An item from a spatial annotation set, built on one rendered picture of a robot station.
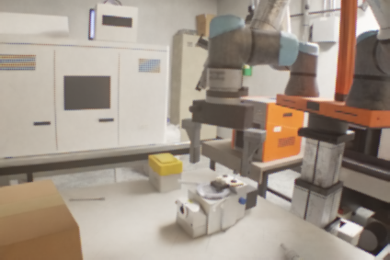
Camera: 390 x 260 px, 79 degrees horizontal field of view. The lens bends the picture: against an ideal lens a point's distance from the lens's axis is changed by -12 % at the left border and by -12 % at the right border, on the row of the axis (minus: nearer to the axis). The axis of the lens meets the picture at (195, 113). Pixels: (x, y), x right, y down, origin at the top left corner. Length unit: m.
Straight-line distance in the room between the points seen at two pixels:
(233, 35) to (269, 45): 0.08
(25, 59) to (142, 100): 0.58
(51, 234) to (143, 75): 1.04
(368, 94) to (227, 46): 0.47
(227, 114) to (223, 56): 0.12
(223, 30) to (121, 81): 0.86
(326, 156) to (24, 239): 0.91
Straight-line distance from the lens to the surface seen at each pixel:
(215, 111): 0.56
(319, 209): 1.07
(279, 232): 0.77
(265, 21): 0.71
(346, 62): 1.06
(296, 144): 2.15
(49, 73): 1.28
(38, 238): 0.46
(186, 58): 4.51
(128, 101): 1.35
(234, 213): 0.75
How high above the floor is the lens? 1.30
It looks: 9 degrees down
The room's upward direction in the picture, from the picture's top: 3 degrees clockwise
